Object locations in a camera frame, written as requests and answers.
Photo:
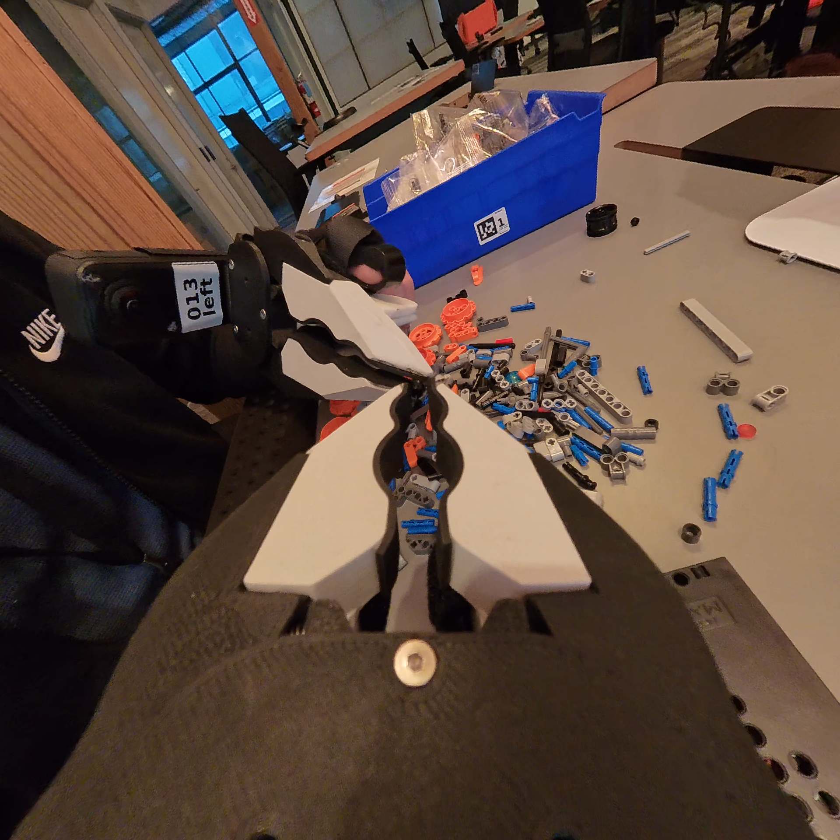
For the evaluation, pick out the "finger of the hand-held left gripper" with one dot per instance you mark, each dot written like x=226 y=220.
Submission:
x=367 y=315
x=308 y=371

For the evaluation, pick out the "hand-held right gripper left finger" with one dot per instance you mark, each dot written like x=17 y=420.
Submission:
x=308 y=525

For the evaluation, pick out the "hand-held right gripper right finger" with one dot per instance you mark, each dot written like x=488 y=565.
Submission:
x=518 y=525

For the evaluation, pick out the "pile of small building pieces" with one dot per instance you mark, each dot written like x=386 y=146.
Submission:
x=558 y=407

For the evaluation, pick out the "black perforated hub box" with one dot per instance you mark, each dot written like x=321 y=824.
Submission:
x=754 y=623

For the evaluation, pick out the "person's left forearm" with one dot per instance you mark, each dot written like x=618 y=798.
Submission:
x=151 y=374

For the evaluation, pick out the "person's left hand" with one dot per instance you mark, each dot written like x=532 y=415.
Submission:
x=403 y=287

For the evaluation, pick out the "orange plastic panels and gear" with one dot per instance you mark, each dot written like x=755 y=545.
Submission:
x=420 y=338

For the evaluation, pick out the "orange gear wheel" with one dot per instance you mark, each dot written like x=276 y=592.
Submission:
x=338 y=426
x=453 y=308

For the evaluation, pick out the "white paper sheet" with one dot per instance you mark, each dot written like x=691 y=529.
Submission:
x=348 y=180

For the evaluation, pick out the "black bushing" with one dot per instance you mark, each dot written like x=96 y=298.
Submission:
x=691 y=533

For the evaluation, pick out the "blue connector pin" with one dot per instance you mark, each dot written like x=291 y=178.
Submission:
x=710 y=499
x=727 y=420
x=644 y=379
x=730 y=467

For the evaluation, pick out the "black office chair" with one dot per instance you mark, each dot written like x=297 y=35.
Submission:
x=262 y=151

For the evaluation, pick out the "pile of clear plastic bags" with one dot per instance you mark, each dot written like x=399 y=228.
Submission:
x=459 y=138

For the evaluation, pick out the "wooden-edged desk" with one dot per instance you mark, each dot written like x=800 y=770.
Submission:
x=387 y=98

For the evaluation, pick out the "red fire extinguisher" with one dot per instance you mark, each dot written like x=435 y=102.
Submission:
x=308 y=98

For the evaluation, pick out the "person's blue shirt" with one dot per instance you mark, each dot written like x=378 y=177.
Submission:
x=79 y=525

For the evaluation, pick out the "blue tagged parts bin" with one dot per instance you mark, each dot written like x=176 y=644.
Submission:
x=558 y=184

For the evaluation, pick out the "large window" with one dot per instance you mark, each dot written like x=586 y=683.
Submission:
x=216 y=72

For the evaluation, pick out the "red round stud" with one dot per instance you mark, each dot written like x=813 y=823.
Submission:
x=746 y=431

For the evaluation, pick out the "dark grey double connector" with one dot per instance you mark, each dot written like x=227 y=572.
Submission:
x=722 y=384

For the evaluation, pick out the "black rubber tyre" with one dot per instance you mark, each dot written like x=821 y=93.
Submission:
x=602 y=220

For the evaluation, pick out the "long grey beam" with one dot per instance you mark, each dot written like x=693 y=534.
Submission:
x=715 y=329

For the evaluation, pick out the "light grey angled connector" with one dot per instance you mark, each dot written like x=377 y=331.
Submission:
x=769 y=397

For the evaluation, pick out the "grey axle rod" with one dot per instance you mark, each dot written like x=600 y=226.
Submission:
x=666 y=242

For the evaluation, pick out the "orange plastic case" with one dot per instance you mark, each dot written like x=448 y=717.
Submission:
x=478 y=23

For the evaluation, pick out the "white book stand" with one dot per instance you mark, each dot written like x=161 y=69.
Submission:
x=807 y=223

